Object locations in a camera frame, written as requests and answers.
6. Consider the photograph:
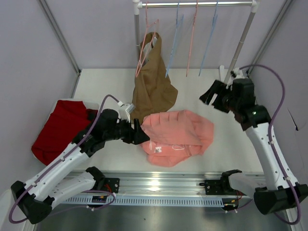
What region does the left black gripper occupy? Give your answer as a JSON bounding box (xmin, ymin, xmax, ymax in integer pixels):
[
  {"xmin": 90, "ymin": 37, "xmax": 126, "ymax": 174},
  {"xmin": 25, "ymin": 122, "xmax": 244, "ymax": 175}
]
[{"xmin": 104, "ymin": 116, "xmax": 150, "ymax": 145}]

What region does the pink pleated skirt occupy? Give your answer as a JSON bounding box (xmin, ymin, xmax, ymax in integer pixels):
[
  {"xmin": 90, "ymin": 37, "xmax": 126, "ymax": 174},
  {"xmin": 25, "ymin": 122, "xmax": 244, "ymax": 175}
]
[{"xmin": 141, "ymin": 110, "xmax": 214, "ymax": 167}]

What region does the blue wire hanger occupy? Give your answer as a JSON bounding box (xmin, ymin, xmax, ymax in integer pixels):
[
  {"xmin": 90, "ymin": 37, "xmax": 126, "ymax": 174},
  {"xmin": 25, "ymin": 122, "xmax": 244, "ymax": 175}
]
[
  {"xmin": 198, "ymin": 0, "xmax": 219, "ymax": 76},
  {"xmin": 165, "ymin": 0, "xmax": 184, "ymax": 78}
]

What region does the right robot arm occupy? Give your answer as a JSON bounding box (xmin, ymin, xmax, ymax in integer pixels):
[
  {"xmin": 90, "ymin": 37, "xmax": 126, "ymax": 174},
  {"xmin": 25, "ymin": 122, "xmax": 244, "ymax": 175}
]
[{"xmin": 199, "ymin": 78, "xmax": 308, "ymax": 215}]

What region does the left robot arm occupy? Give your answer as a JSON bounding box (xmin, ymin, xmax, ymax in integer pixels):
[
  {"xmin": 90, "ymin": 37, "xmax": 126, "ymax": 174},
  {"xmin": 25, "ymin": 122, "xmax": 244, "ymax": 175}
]
[{"xmin": 9, "ymin": 109, "xmax": 150, "ymax": 224}]

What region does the brown skirt on hanger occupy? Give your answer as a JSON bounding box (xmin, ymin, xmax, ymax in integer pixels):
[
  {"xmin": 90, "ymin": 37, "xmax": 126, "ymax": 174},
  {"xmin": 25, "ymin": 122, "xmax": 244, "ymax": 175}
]
[{"xmin": 130, "ymin": 32, "xmax": 178, "ymax": 123}]

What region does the pink hanger holding brown skirt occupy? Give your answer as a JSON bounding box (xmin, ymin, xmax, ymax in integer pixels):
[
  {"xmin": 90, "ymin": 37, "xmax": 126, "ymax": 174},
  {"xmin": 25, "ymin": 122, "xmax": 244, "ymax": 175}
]
[{"xmin": 133, "ymin": 0, "xmax": 159, "ymax": 77}]

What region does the red garment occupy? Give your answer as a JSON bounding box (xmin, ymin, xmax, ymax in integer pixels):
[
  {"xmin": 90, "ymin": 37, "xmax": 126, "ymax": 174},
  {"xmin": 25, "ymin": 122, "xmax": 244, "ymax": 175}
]
[{"xmin": 31, "ymin": 100, "xmax": 98, "ymax": 166}]

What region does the white metal clothes rack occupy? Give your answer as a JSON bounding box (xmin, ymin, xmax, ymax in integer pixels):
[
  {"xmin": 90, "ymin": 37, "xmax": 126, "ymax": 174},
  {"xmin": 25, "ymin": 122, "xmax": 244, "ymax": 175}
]
[{"xmin": 132, "ymin": 0, "xmax": 262, "ymax": 84}]

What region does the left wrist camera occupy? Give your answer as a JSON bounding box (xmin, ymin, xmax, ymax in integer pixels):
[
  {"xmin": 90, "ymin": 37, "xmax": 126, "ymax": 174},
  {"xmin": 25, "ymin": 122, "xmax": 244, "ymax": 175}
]
[{"xmin": 117, "ymin": 101, "xmax": 135, "ymax": 122}]

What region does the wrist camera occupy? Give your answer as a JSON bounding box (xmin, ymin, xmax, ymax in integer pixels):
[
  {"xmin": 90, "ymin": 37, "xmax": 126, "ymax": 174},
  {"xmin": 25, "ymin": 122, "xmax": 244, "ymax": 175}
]
[
  {"xmin": 117, "ymin": 101, "xmax": 135, "ymax": 122},
  {"xmin": 227, "ymin": 67, "xmax": 247, "ymax": 87}
]

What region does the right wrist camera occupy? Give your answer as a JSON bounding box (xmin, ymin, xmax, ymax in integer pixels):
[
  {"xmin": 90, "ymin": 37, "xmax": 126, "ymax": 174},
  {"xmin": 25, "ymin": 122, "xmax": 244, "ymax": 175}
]
[{"xmin": 227, "ymin": 67, "xmax": 247, "ymax": 87}]

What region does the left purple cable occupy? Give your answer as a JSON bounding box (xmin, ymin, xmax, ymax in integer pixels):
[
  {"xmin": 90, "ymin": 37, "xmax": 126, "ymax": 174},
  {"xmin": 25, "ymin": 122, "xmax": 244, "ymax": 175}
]
[{"xmin": 9, "ymin": 94, "xmax": 121, "ymax": 223}]

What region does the pink wire hanger middle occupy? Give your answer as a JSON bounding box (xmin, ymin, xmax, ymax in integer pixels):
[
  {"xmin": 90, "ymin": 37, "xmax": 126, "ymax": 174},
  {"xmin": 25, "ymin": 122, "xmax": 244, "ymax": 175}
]
[{"xmin": 185, "ymin": 0, "xmax": 199, "ymax": 77}]

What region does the slotted cable duct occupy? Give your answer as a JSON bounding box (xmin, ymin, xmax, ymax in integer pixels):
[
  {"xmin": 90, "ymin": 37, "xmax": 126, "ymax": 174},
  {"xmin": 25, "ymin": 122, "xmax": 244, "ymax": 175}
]
[{"xmin": 62, "ymin": 195, "xmax": 224, "ymax": 207}]

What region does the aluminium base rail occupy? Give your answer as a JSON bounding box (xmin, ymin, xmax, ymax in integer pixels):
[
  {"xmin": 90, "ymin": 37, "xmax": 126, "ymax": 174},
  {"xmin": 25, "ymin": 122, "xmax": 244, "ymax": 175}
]
[{"xmin": 60, "ymin": 170, "xmax": 256, "ymax": 197}]

